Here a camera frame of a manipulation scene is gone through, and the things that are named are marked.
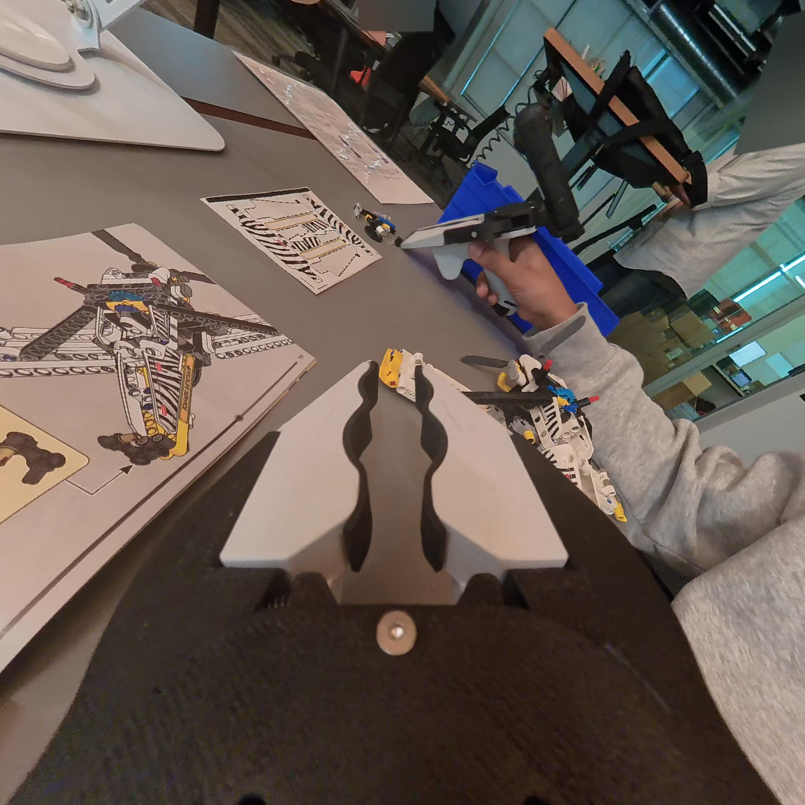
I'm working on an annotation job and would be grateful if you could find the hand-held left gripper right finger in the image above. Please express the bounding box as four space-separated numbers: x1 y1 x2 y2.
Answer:
414 364 570 577

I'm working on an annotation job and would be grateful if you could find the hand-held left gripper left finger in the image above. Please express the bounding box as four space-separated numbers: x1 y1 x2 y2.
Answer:
218 360 379 574

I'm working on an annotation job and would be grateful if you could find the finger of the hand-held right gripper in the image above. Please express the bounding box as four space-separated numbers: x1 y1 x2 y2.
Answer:
400 214 486 250

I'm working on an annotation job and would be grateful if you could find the pile of small toy bricks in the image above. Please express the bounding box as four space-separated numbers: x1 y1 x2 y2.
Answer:
352 203 403 247

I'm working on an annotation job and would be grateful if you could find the toy brick helicopter model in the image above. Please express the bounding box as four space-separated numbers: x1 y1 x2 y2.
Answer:
462 352 628 523

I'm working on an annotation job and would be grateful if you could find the zebra sticker sheet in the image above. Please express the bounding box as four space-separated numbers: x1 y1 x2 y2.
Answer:
201 187 383 295

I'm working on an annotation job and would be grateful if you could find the instruction booklet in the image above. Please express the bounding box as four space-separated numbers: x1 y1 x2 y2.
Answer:
0 223 317 674

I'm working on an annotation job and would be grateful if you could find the person's right forearm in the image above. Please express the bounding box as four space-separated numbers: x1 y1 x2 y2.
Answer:
522 302 805 573

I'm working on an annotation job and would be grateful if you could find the person's right hand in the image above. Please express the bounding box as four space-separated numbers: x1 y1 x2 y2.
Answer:
468 236 577 329

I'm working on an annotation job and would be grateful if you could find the blue storage bin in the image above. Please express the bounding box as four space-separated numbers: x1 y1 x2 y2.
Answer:
437 162 620 337

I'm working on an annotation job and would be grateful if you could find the wooden standing desk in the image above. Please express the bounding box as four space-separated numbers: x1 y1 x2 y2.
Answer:
544 28 693 190

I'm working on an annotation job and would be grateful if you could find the white printed paper sheet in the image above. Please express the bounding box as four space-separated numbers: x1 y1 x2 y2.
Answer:
234 52 435 205

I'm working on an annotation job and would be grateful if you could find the stack of cardboard boxes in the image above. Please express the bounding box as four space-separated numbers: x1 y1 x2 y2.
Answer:
619 308 714 416

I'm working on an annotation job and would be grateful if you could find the silver monitor stand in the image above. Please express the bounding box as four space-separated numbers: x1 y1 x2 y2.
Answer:
0 0 225 153

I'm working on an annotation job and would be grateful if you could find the black coiled cable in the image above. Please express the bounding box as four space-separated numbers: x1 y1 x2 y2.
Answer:
475 119 512 167

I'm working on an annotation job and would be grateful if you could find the silver ventilation duct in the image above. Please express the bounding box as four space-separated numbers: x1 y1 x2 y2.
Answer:
648 0 756 108

